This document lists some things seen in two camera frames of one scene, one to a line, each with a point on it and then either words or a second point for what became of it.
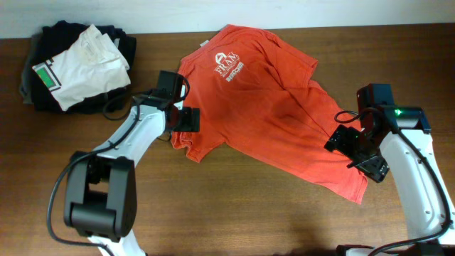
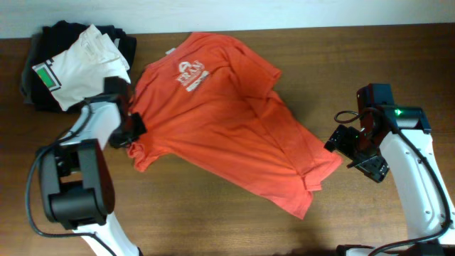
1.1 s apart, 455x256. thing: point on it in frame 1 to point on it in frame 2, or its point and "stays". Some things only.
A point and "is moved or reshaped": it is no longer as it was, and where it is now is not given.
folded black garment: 44,45 stays
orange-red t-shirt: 257,97 is moved or reshaped
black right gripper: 372,166 stays
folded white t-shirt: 92,63 stays
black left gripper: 190,119 to 131,127
